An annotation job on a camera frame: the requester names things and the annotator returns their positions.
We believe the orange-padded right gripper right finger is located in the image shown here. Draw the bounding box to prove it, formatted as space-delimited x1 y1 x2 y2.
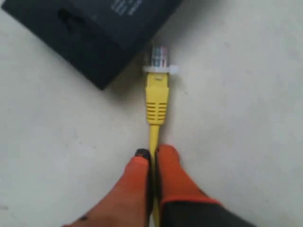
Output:
156 144 253 227

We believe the orange-padded right gripper left finger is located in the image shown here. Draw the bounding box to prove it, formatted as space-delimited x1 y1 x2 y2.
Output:
67 148 152 227

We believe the yellow ethernet cable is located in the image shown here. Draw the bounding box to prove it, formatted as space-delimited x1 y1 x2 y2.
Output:
143 42 180 227

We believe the small black network box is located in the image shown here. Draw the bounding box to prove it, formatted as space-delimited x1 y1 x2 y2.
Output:
1 0 181 89

